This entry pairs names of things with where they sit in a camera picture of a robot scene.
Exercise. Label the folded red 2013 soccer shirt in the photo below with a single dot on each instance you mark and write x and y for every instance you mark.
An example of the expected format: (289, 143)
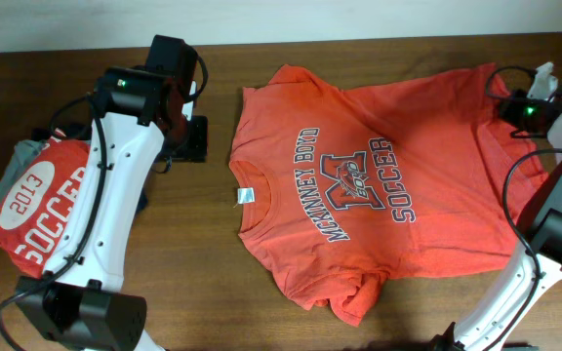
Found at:
(37, 208)

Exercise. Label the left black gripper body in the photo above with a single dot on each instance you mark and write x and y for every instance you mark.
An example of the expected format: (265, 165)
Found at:
(191, 142)

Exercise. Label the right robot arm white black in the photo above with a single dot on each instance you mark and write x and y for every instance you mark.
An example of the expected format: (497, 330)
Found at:
(536, 264)

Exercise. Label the orange McKinney Boyd soccer t-shirt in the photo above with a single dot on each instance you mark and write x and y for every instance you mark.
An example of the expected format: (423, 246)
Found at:
(348, 189)

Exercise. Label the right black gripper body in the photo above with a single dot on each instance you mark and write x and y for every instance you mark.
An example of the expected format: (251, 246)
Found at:
(523, 113)

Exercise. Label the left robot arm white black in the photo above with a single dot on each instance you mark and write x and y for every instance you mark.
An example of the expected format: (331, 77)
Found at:
(140, 115)

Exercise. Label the folded grey shirt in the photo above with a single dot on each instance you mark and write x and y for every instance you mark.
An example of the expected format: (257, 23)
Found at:
(25, 152)

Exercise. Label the folded navy blue shirt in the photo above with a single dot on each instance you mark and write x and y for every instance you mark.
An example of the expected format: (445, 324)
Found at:
(79, 132)

